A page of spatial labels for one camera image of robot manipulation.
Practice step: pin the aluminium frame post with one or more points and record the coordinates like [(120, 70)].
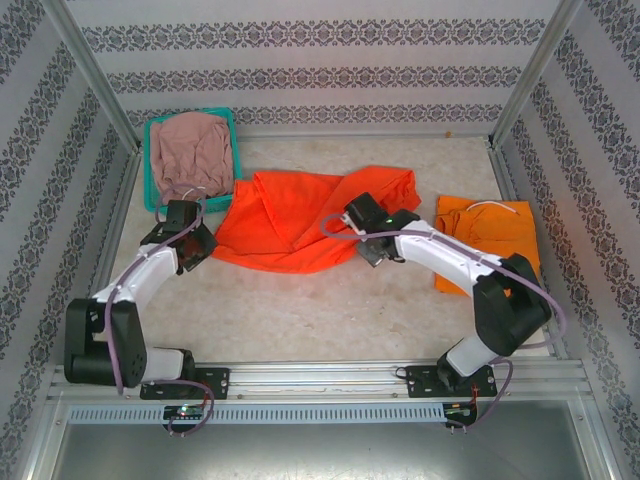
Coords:
[(537, 70), (90, 70)]

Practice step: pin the left controller board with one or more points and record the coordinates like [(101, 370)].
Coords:
[(185, 411)]

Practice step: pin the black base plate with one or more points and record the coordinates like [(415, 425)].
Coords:
[(212, 382), (420, 382)]

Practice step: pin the teal plastic basket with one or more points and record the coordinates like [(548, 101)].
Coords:
[(222, 202)]

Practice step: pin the red-orange shorts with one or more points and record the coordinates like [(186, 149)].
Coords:
[(280, 220)]

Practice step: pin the controller board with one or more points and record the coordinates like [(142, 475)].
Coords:
[(185, 411), (460, 410)]

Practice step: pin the aluminium mounting rail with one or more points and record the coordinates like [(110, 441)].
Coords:
[(310, 380)]

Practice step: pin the light orange shorts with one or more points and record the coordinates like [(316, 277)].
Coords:
[(505, 227)]

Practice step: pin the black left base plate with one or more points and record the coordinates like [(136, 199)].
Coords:
[(212, 382)]

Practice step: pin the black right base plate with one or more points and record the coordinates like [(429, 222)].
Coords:
[(420, 382)]

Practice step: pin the right controller board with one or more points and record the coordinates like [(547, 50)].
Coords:
[(460, 410)]

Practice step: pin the pink shorts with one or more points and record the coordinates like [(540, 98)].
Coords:
[(190, 150)]

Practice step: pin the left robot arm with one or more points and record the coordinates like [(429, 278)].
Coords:
[(145, 270)]

